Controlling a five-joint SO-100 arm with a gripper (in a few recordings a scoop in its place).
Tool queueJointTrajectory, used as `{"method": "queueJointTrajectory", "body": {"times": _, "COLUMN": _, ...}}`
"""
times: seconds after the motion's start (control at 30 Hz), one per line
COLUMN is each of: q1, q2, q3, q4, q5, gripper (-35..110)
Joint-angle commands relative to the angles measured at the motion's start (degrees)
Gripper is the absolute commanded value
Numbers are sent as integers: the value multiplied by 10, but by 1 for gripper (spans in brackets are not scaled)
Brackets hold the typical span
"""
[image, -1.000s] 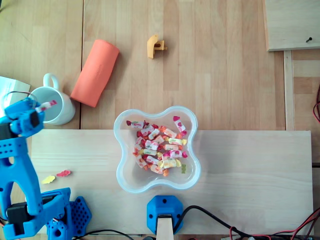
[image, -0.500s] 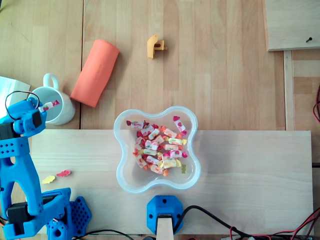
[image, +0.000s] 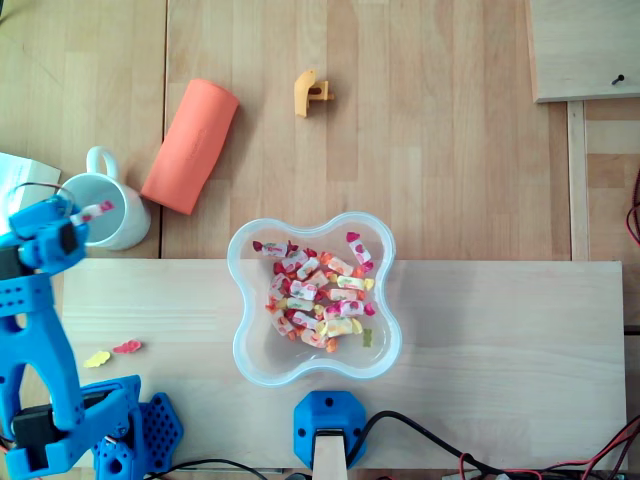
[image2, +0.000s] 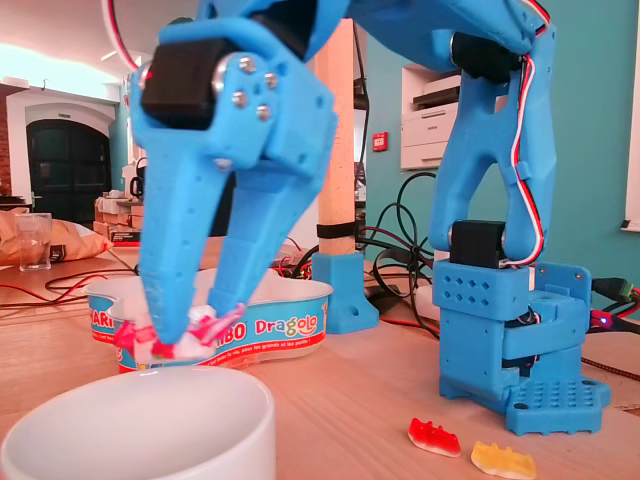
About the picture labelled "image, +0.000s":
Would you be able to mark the pink strawberry wrapped candy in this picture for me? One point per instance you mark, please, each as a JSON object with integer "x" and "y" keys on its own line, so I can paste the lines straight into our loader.
{"x": 359, "y": 250}

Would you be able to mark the orange foam cylinder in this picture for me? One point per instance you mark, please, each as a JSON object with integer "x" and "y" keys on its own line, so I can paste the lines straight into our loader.
{"x": 190, "y": 145}

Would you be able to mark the orange-ended wrapped candy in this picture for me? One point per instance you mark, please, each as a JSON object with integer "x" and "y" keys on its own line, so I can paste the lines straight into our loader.
{"x": 315, "y": 340}

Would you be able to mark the clear Haribo candy tub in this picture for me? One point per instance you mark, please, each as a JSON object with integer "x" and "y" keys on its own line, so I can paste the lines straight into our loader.
{"x": 350, "y": 365}

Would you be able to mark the orange wrapped candy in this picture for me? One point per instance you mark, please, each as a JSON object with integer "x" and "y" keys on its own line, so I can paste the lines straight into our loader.
{"x": 337, "y": 265}

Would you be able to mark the wrapped fruit candy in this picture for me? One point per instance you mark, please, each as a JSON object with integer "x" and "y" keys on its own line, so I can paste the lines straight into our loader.
{"x": 282, "y": 325}
{"x": 277, "y": 289}
{"x": 305, "y": 319}
{"x": 302, "y": 289}
{"x": 295, "y": 261}
{"x": 310, "y": 270}

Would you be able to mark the blue 3D-printed robot arm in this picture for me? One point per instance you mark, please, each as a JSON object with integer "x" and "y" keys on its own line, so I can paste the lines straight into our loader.
{"x": 45, "y": 350}

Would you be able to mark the wooden camera post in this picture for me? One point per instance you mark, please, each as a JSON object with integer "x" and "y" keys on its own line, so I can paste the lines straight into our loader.
{"x": 330, "y": 460}

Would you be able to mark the black screw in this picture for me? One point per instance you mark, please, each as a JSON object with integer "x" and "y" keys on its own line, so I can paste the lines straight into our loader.
{"x": 618, "y": 79}

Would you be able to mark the yellow-orange printed part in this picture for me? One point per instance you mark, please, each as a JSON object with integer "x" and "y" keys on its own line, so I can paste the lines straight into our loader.
{"x": 302, "y": 95}

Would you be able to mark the pink-ended striped candy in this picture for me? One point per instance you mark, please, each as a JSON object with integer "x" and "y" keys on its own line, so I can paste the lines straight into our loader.
{"x": 92, "y": 212}

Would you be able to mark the red gummy candy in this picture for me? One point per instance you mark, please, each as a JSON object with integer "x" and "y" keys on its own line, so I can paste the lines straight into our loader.
{"x": 127, "y": 346}

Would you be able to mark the wooden panel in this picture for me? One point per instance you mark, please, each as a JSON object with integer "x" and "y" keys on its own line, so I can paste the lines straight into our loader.
{"x": 585, "y": 45}

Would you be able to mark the white ceramic mug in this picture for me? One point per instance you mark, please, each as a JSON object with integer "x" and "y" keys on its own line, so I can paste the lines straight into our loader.
{"x": 127, "y": 220}

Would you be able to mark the blue printed post base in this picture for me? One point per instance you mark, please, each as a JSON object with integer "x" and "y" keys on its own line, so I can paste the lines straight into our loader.
{"x": 325, "y": 410}

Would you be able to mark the light wooden base board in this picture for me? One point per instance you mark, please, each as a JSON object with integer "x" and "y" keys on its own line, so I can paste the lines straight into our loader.
{"x": 500, "y": 350}

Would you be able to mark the red-ended white wrapped candy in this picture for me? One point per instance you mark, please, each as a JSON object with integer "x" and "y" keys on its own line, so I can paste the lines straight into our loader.
{"x": 274, "y": 248}

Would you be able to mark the small yellow wrapped candy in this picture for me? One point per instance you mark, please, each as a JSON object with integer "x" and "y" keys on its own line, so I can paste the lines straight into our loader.
{"x": 352, "y": 282}

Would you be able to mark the yellow gummy candy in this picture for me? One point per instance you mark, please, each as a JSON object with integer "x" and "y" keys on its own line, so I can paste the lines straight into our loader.
{"x": 97, "y": 359}

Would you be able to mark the white cardboard box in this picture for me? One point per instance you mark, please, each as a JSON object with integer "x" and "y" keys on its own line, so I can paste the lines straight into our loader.
{"x": 25, "y": 172}

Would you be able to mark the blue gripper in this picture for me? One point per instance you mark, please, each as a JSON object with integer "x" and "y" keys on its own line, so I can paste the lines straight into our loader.
{"x": 66, "y": 237}

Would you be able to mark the large yellow wrapped candy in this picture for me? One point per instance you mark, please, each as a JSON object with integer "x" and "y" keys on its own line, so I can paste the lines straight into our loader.
{"x": 337, "y": 327}

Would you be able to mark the narrow wooden strip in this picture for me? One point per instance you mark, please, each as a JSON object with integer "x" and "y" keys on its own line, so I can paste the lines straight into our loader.
{"x": 578, "y": 190}

